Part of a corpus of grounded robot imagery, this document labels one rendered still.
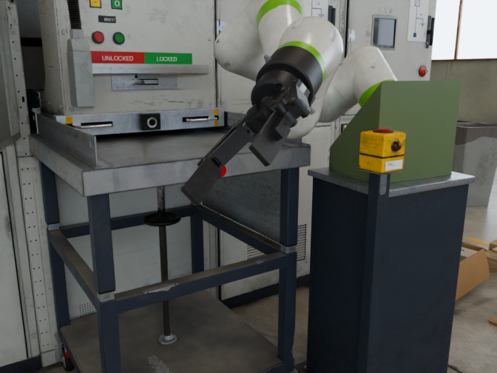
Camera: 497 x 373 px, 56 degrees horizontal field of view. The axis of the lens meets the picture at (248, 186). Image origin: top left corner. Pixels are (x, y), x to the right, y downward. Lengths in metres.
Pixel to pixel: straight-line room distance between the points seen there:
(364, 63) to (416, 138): 0.29
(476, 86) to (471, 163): 6.04
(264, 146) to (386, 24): 2.03
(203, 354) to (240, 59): 0.91
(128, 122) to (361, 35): 1.31
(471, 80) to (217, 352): 8.93
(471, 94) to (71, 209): 8.95
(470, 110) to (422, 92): 8.67
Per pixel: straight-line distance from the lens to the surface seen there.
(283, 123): 0.54
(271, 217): 1.46
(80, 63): 1.32
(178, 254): 1.95
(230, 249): 2.05
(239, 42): 1.26
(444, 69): 10.35
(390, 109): 1.29
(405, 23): 2.61
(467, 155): 3.96
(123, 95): 1.47
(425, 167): 1.41
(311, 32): 0.78
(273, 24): 1.09
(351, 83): 1.49
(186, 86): 1.54
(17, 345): 1.88
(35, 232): 1.75
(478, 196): 4.13
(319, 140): 2.22
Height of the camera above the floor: 1.04
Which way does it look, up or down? 14 degrees down
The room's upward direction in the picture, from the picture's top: straight up
